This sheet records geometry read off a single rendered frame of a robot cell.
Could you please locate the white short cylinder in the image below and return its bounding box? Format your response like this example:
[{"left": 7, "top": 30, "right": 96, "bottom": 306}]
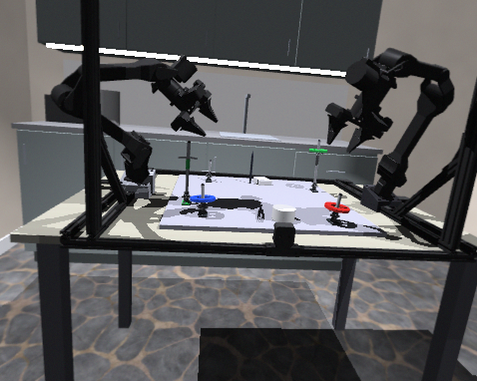
[{"left": 271, "top": 204, "right": 295, "bottom": 222}]

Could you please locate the grey post with side pins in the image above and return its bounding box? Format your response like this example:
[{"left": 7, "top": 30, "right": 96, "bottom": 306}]
[{"left": 310, "top": 140, "right": 323, "bottom": 192}]

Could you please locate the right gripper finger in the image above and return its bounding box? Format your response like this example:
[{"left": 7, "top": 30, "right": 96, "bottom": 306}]
[
  {"left": 327, "top": 115, "right": 347, "bottom": 145},
  {"left": 346, "top": 128, "right": 375, "bottom": 153}
]

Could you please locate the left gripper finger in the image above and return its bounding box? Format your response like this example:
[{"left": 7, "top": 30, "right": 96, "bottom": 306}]
[
  {"left": 180, "top": 117, "right": 207, "bottom": 137},
  {"left": 199, "top": 99, "right": 218, "bottom": 123}
]

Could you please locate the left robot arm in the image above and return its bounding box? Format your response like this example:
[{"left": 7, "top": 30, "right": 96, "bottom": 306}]
[{"left": 51, "top": 54, "right": 206, "bottom": 184}]

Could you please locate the red ring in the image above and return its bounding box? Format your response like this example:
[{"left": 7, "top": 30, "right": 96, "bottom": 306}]
[{"left": 324, "top": 201, "right": 350, "bottom": 213}]

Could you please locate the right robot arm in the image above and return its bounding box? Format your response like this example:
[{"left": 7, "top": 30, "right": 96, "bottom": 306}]
[{"left": 345, "top": 48, "right": 454, "bottom": 199}]

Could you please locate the dark grey post with green foot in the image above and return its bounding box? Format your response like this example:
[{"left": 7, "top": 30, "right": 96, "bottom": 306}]
[{"left": 179, "top": 141, "right": 198, "bottom": 205}]

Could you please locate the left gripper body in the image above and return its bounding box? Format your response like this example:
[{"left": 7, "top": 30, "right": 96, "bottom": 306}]
[{"left": 170, "top": 87, "right": 212, "bottom": 132}]

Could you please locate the white notepad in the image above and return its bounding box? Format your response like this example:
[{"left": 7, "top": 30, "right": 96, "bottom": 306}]
[{"left": 253, "top": 178, "right": 272, "bottom": 186}]

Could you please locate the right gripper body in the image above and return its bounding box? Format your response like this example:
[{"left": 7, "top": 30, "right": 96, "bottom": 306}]
[{"left": 325, "top": 93, "right": 384, "bottom": 140}]

